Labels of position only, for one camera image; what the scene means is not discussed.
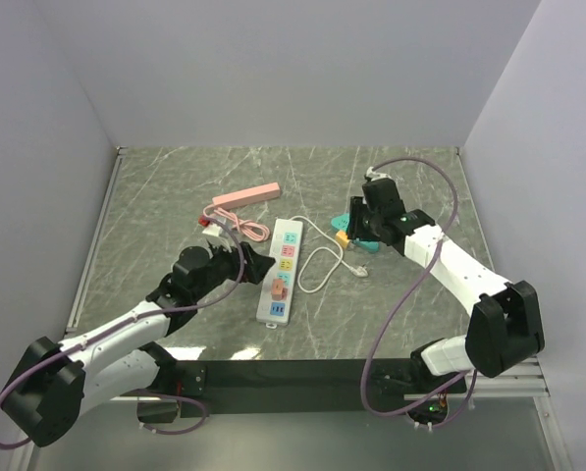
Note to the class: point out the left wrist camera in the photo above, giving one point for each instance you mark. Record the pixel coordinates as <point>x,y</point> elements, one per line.
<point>215,234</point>

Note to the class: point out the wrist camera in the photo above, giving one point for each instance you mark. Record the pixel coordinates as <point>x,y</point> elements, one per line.
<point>371,175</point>
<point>215,234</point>

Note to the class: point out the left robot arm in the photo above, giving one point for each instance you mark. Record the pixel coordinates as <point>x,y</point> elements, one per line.
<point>55,383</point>

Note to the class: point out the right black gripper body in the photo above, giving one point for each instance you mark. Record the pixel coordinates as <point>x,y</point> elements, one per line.
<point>363,224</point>

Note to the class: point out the orange charger plug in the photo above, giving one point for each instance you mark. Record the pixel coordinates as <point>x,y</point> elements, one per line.
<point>342,240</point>

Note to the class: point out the pink power strip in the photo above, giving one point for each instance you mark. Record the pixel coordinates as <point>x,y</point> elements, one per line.
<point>248,196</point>

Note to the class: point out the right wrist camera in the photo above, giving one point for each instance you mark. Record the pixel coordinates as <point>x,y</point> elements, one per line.
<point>371,175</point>

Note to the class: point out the black base bar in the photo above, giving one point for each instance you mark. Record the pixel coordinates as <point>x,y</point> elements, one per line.
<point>273,386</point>

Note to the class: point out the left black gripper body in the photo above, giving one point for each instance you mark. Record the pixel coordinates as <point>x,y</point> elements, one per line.
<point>224,265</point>

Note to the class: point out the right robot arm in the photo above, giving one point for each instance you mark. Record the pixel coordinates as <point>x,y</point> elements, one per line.
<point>505,325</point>

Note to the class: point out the teal triangular socket adapter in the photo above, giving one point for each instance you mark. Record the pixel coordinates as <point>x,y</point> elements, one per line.
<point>340,223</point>

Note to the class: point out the white multicolour power strip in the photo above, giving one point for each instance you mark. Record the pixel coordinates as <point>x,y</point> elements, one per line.
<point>284,249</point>

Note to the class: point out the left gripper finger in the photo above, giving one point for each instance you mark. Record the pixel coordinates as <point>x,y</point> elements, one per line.
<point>252,257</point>
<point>255,272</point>

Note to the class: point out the pink charger plug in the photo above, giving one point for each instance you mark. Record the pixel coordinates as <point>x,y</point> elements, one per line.
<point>279,290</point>

